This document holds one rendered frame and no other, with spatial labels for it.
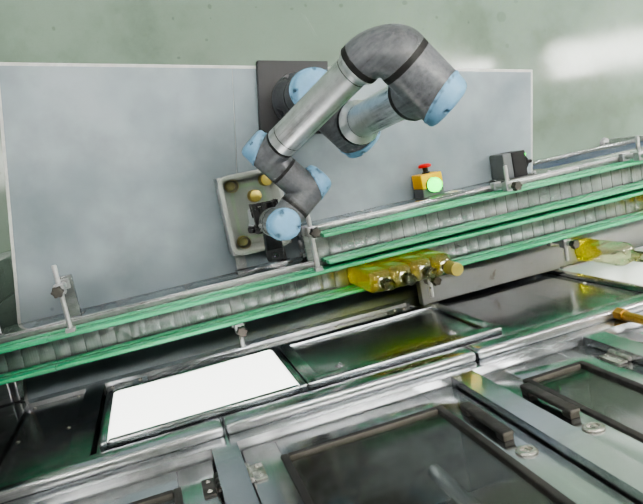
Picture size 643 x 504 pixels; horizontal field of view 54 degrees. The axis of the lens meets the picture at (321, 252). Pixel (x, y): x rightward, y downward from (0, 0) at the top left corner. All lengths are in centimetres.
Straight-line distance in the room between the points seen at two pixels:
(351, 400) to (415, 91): 63
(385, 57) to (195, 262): 86
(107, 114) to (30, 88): 20
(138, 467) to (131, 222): 79
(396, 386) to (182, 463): 45
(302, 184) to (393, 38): 41
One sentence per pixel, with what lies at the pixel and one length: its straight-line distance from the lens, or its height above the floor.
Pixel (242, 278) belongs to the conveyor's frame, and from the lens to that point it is 175.
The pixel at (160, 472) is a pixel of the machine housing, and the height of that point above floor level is 143.
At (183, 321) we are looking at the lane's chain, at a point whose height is 88.
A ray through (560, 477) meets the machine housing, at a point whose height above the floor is 184.
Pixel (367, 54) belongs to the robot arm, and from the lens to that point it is 131.
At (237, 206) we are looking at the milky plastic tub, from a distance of 184.
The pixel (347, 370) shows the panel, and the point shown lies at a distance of 140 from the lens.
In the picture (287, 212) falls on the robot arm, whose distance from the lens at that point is 147.
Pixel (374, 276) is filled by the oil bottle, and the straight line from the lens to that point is 162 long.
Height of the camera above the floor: 259
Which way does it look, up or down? 74 degrees down
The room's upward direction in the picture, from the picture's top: 110 degrees clockwise
